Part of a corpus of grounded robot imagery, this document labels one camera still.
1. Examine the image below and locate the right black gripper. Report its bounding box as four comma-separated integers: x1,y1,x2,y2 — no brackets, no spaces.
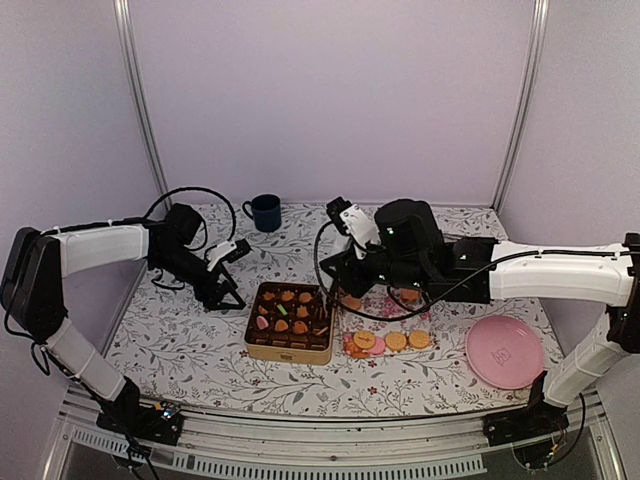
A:
321,240,431,297

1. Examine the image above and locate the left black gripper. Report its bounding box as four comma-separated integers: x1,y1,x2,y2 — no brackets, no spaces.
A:
153,245,246,309

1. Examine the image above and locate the pink macaron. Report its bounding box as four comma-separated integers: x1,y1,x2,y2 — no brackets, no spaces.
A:
368,337,386,356
256,316,269,330

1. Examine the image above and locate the gold cookie tin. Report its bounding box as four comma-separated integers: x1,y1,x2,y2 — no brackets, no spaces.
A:
244,282,334,366

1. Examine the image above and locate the swirl butter cookie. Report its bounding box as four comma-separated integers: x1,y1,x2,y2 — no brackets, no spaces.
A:
343,335,361,356

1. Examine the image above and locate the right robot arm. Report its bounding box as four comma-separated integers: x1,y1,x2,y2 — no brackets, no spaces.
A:
314,197,639,436

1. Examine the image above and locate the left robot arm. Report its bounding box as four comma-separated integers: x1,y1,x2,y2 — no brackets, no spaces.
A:
1,203,250,434

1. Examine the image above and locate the floral cookie tray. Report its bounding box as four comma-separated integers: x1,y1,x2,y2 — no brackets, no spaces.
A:
337,287,435,359

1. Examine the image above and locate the jam-striped round cookie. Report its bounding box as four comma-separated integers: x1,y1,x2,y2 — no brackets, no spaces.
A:
352,331,376,350

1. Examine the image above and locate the floral tablecloth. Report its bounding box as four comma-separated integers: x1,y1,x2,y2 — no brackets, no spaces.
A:
99,202,569,419

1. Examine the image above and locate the dark blue mug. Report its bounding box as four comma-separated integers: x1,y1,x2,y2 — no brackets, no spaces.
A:
241,194,282,233

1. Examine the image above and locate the round waffle cookie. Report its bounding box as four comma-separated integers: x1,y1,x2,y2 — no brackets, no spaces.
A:
385,332,408,352
408,330,431,350

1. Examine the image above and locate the pink plate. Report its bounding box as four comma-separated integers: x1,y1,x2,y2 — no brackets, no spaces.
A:
465,316,544,390

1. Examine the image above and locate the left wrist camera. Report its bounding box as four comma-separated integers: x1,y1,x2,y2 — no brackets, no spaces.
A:
205,239,251,272

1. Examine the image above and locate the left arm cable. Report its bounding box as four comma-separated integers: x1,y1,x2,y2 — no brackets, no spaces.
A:
147,186,237,244

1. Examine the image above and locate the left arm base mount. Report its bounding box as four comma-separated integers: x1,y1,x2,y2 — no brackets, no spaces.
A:
95,383,184,446

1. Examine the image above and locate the aluminium front rail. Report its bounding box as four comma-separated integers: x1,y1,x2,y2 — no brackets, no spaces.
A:
43,388,626,479

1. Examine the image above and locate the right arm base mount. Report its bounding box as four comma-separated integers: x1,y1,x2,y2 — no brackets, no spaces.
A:
482,402,569,446

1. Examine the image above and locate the left frame post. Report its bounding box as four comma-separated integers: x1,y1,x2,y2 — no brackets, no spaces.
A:
113,0,168,194

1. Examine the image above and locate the frame post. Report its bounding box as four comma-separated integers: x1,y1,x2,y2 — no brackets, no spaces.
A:
491,0,550,214
113,0,168,194

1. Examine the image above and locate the right frame post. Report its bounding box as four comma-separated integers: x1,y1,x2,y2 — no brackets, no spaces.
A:
491,0,550,214

